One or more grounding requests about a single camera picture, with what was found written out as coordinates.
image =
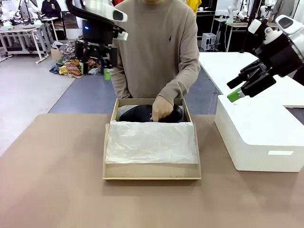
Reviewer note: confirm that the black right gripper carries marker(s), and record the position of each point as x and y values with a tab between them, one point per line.
278	54

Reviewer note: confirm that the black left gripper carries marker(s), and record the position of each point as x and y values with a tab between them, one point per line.
97	33

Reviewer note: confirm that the white tissue paper sheet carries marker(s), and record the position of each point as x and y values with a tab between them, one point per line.
152	142

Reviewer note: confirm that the brown cardboard shoe box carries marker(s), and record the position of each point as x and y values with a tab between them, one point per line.
152	172

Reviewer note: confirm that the person's left forearm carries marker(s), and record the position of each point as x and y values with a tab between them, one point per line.
178	88

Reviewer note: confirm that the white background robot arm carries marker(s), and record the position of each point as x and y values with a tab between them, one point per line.
231	9

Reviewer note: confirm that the person's right forearm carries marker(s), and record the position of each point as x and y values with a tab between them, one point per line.
120	83

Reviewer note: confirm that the small cardboard box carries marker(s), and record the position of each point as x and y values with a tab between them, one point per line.
55	54

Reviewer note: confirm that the white plastic storage box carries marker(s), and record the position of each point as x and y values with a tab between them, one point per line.
261	133

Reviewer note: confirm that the person's left hand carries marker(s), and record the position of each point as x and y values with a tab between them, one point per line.
162	109

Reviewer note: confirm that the pile of patterned clothes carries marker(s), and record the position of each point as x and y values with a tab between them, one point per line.
71	66

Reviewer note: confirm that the black tripod pole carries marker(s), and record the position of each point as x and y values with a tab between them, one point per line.
244	42

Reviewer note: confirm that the background table with grey legs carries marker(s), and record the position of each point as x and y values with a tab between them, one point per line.
235	25

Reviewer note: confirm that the person in beige sweater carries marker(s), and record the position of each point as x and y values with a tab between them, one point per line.
154	47

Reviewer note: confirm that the bystander in grey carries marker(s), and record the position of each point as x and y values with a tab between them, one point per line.
281	7

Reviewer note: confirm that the seated person in black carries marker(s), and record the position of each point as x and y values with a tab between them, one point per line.
50	7

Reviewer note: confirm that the grey background desk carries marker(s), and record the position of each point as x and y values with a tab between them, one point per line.
21	29

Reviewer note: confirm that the bystander in yellow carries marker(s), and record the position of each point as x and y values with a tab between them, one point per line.
193	4

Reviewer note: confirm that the background robots on desk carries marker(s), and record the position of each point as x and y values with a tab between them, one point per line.
16	14

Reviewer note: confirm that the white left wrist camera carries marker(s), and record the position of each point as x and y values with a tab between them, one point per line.
122	36

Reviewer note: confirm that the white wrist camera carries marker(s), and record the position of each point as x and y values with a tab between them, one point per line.
254	26
122	36

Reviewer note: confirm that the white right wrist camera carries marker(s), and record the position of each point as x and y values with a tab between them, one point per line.
254	26

